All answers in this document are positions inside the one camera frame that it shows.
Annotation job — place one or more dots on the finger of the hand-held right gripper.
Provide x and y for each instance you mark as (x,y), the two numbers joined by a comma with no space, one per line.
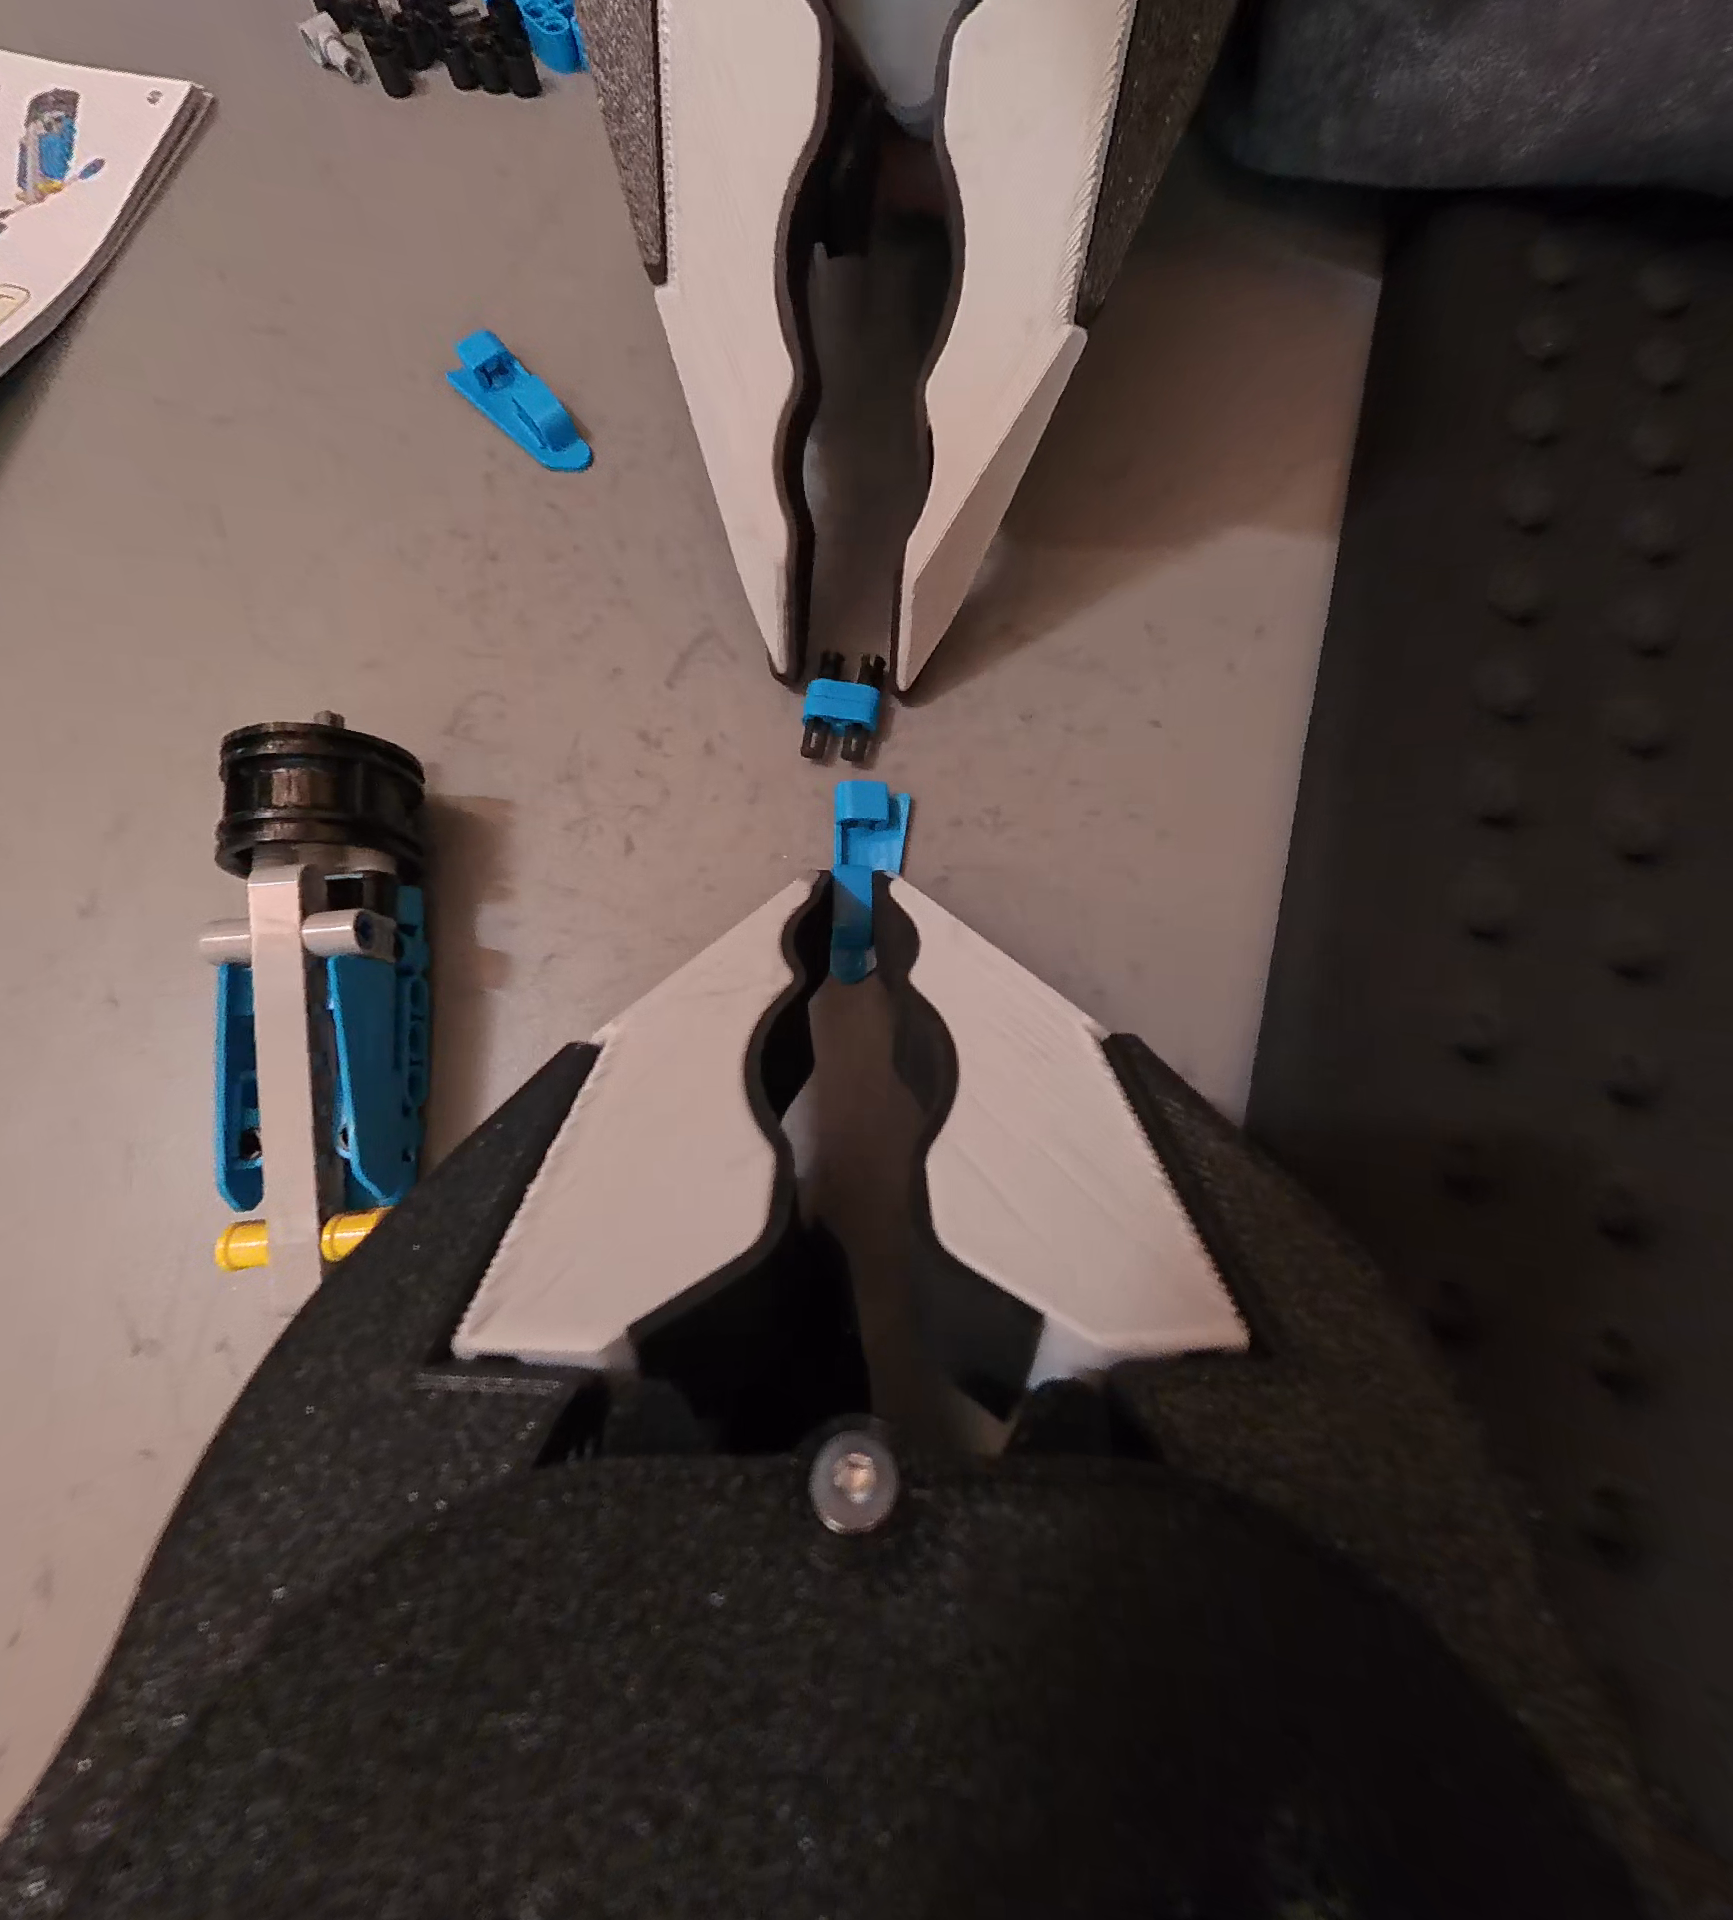
(723,224)
(1024,224)

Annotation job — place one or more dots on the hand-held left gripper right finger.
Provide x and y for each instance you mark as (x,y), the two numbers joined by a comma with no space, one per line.
(1078,1185)

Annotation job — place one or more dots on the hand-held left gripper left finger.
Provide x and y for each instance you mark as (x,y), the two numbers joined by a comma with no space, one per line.
(628,1171)

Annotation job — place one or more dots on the blue clip brick piece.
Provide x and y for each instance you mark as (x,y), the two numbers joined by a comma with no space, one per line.
(867,825)

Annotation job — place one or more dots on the blue connector with black pins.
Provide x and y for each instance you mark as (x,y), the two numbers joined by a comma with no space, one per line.
(844,704)

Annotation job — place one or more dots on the grey desk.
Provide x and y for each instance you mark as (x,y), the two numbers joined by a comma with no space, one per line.
(508,630)

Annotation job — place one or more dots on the small blue beam piece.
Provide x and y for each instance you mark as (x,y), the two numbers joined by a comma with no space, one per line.
(551,30)

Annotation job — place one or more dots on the blue wedge brick piece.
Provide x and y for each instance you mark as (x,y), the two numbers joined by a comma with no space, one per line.
(515,398)

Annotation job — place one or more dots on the blue brick assembly black wheel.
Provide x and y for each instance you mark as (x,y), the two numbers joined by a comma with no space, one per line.
(357,1034)

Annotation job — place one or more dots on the pile of black connector pins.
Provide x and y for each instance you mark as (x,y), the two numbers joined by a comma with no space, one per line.
(432,45)

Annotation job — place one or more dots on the dark grey cloth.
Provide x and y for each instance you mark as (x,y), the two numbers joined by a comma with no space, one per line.
(1525,75)

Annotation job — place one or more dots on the small grey connector piece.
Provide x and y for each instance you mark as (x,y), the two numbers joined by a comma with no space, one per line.
(330,42)

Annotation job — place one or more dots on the black studded mat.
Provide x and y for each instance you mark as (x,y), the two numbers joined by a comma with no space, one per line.
(1632,901)

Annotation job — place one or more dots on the instruction booklet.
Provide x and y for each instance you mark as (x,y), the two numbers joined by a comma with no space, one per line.
(11,224)

